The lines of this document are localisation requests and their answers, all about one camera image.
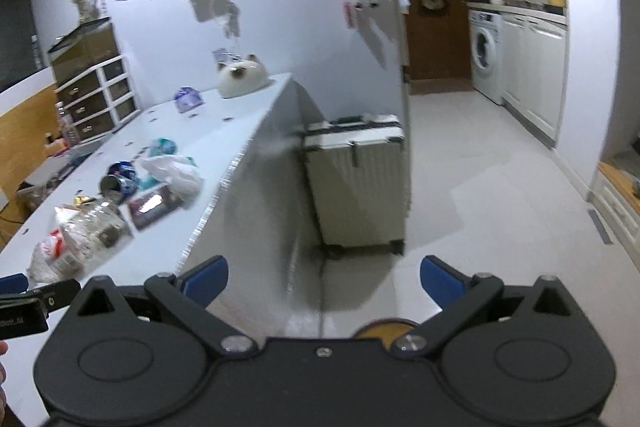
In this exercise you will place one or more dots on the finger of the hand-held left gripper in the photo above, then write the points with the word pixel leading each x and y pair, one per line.
pixel 52 294

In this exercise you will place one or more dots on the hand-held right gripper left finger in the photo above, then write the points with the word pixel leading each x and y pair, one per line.
pixel 205 279

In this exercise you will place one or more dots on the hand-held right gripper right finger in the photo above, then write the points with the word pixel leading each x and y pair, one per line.
pixel 442 279

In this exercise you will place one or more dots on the crushed clear plastic bottle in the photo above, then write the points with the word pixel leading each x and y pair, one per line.
pixel 82 232

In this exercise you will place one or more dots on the crushed blue soda can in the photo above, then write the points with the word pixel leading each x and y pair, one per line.
pixel 119 184

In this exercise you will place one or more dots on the crushed teal label bottle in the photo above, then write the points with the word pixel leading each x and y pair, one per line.
pixel 162 147

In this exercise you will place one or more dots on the person's left hand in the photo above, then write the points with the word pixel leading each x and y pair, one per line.
pixel 2 382

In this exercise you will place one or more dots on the round yellow object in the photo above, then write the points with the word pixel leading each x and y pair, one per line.
pixel 385 328

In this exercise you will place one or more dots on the maroon snack packet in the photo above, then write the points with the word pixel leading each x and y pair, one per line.
pixel 152 206

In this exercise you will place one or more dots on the gold foil wrapper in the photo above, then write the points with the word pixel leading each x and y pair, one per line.
pixel 82 198

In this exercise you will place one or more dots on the white plastic bag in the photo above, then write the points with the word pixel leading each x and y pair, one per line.
pixel 172 174

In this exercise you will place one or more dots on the cream hard-shell suitcase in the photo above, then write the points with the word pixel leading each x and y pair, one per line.
pixel 355 187

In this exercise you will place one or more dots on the clear water bottle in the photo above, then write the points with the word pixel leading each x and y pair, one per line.
pixel 67 122

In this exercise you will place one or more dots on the purple tissue packet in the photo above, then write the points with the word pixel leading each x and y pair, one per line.
pixel 187 99

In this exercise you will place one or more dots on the wooden low cabinet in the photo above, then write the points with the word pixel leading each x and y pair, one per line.
pixel 617 197

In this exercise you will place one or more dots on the white cat plush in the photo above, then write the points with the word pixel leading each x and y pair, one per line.
pixel 242 77

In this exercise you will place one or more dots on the brown and white drawer cabinet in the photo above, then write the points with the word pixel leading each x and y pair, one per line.
pixel 95 87

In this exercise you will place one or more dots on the white kitchen cabinets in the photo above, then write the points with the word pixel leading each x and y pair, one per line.
pixel 535 72

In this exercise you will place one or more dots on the white washing machine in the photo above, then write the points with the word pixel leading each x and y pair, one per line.
pixel 485 52

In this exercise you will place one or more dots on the small wall card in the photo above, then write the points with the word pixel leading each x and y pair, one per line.
pixel 222 57

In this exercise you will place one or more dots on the black wall panel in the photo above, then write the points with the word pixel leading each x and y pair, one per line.
pixel 17 22

